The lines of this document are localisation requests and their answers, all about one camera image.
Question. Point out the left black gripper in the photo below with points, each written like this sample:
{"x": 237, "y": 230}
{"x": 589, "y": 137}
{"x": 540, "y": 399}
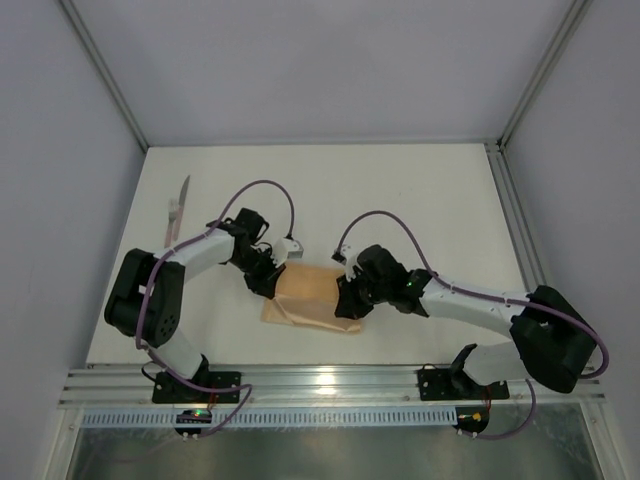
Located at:
{"x": 267, "y": 279}

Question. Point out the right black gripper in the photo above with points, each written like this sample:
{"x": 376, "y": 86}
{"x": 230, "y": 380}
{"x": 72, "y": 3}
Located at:
{"x": 351, "y": 298}

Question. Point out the peach satin cloth napkin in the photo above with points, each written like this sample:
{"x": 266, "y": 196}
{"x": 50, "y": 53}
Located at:
{"x": 307, "y": 296}

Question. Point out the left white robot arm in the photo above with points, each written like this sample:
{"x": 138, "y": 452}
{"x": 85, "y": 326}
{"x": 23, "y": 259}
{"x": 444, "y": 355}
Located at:
{"x": 145, "y": 302}

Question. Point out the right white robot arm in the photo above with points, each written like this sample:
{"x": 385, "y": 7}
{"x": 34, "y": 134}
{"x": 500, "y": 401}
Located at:
{"x": 545, "y": 338}

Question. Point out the left controller board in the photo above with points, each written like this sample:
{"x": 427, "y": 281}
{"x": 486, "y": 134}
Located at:
{"x": 192, "y": 423}

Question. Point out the controller board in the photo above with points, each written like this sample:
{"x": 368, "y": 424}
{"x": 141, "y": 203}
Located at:
{"x": 192, "y": 423}
{"x": 471, "y": 420}

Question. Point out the right controller board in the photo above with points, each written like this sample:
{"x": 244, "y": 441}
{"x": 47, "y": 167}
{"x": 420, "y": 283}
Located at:
{"x": 471, "y": 420}

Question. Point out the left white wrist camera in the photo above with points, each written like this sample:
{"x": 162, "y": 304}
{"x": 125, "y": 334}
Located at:
{"x": 285, "y": 249}

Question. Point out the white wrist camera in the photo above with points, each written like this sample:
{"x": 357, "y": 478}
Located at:
{"x": 285, "y": 249}
{"x": 347, "y": 256}

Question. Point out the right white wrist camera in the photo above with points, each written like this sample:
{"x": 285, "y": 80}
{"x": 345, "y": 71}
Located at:
{"x": 347, "y": 256}

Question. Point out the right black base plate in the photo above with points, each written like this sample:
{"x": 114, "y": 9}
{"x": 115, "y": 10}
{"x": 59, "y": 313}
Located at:
{"x": 438, "y": 384}

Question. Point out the pink handled table knife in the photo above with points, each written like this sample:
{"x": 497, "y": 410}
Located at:
{"x": 182, "y": 202}

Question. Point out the front aluminium rail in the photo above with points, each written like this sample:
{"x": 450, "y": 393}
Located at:
{"x": 123, "y": 385}

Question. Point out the aluminium rail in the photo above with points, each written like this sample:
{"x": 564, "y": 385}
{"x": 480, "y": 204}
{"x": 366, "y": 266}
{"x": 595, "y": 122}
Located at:
{"x": 534, "y": 269}
{"x": 123, "y": 385}

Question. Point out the right side aluminium rail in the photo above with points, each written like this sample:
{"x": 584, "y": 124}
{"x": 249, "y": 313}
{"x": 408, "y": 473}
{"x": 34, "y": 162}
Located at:
{"x": 534, "y": 269}

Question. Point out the slotted cable duct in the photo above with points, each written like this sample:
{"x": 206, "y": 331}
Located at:
{"x": 281, "y": 417}

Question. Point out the left aluminium frame post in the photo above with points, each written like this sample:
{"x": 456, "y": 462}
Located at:
{"x": 98, "y": 62}

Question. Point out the aluminium frame post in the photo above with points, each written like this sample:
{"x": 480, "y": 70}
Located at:
{"x": 98, "y": 62}
{"x": 553, "y": 52}

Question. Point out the right aluminium frame post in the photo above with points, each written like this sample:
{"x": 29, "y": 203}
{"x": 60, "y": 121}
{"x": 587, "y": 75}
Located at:
{"x": 553, "y": 52}

